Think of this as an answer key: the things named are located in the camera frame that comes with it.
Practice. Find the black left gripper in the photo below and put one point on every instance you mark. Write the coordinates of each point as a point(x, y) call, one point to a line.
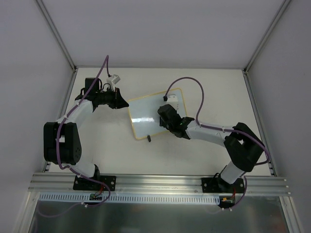
point(115, 98)

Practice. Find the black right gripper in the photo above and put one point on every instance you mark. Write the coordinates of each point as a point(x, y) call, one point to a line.
point(168, 119)

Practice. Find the small whiteboard with yellow frame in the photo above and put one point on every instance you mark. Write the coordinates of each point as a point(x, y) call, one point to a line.
point(143, 113)

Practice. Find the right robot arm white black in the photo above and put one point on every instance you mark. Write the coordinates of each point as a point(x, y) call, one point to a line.
point(243, 146)

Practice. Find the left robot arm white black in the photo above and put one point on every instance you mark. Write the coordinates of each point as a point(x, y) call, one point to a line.
point(62, 145)

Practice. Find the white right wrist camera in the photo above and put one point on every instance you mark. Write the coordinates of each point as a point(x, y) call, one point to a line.
point(171, 99)

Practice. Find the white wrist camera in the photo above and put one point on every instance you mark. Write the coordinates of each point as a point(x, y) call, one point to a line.
point(171, 99)
point(112, 81)

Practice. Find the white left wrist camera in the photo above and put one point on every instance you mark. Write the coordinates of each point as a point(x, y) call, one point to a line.
point(112, 81)

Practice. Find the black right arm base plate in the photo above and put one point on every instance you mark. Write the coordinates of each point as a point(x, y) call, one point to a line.
point(218, 185)

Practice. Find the right aluminium frame post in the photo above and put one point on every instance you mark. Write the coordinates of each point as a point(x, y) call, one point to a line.
point(277, 17)

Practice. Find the aluminium frame post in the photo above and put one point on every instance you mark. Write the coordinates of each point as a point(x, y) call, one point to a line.
point(55, 32)
point(277, 17)

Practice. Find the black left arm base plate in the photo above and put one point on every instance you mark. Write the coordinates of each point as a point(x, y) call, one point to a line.
point(82, 184)

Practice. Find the white slotted cable duct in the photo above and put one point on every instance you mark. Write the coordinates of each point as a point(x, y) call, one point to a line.
point(131, 198)

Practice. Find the aluminium mounting rail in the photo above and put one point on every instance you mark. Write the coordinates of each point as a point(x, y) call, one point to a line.
point(162, 184)

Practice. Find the left aluminium frame post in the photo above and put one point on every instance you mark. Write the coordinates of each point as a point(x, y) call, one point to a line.
point(55, 32)

